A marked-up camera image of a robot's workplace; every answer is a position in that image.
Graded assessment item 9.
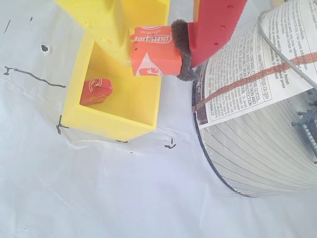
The thin grey wire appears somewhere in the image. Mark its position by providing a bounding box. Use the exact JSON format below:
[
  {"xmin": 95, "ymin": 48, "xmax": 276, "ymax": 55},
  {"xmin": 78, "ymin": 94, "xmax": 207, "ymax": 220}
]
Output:
[{"xmin": 257, "ymin": 9, "xmax": 317, "ymax": 88}]

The white table cloth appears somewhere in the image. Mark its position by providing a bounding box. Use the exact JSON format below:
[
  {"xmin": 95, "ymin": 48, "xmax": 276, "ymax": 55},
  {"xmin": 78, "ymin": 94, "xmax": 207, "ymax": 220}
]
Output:
[{"xmin": 0, "ymin": 0, "xmax": 317, "ymax": 238}]

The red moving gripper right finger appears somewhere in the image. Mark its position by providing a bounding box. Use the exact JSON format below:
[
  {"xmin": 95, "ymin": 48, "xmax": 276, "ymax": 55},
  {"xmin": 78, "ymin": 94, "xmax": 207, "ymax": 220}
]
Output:
[{"xmin": 170, "ymin": 0, "xmax": 248, "ymax": 82}]

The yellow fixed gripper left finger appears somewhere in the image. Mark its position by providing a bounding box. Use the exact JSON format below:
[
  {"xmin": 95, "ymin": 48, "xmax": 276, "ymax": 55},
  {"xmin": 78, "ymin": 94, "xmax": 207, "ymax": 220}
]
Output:
[{"xmin": 53, "ymin": 0, "xmax": 131, "ymax": 67}]

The yellow three-compartment box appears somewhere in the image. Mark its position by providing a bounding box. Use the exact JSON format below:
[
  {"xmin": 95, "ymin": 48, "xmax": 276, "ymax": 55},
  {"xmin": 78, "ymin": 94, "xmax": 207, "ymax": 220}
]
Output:
[{"xmin": 61, "ymin": 0, "xmax": 171, "ymax": 143}]

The orange candy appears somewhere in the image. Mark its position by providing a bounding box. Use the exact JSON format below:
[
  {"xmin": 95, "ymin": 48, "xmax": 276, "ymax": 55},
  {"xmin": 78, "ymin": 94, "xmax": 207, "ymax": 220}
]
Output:
[
  {"xmin": 79, "ymin": 78, "xmax": 113, "ymax": 106},
  {"xmin": 130, "ymin": 24, "xmax": 183, "ymax": 77}
]

